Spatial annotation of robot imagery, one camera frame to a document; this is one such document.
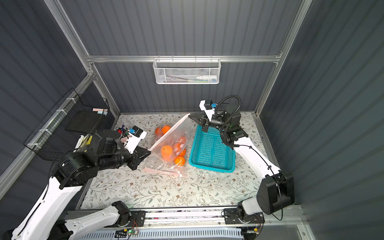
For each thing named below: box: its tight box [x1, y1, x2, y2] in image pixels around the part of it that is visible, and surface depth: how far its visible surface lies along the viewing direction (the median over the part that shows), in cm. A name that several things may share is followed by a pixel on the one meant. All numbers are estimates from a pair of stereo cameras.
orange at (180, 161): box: [174, 155, 186, 167], surface depth 90 cm
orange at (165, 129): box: [162, 125, 171, 134], surface depth 98 cm
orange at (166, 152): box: [161, 145, 173, 160], surface depth 74 cm
